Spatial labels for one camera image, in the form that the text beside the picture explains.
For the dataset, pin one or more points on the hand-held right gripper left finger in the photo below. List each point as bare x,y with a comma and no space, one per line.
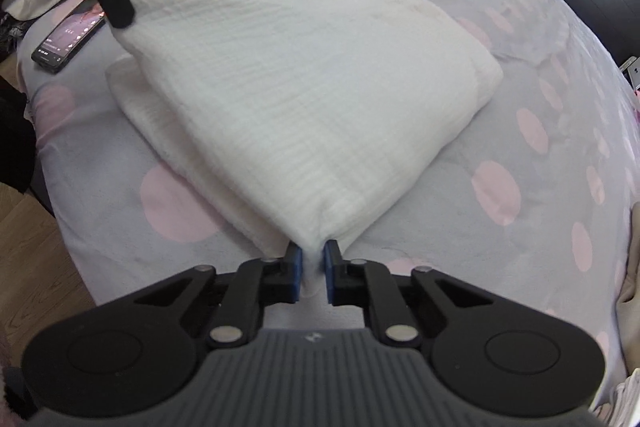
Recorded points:
296,272

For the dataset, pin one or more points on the grey pink-dotted bed cover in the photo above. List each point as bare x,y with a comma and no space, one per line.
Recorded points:
500,132

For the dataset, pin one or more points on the beige folded cloth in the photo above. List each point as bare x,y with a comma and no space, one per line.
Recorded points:
630,277

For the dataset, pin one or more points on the white nightstand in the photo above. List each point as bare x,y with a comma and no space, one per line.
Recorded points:
631,72

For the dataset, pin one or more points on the white ribbed cloth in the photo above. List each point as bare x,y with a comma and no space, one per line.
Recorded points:
622,399

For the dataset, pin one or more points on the white textured garment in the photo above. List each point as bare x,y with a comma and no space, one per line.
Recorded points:
300,97

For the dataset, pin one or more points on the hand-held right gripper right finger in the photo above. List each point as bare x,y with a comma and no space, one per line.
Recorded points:
330,274

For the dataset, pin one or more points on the black smartphone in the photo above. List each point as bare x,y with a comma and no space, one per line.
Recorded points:
62,39

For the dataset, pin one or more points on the dark cloth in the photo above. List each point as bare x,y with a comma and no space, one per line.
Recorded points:
15,142

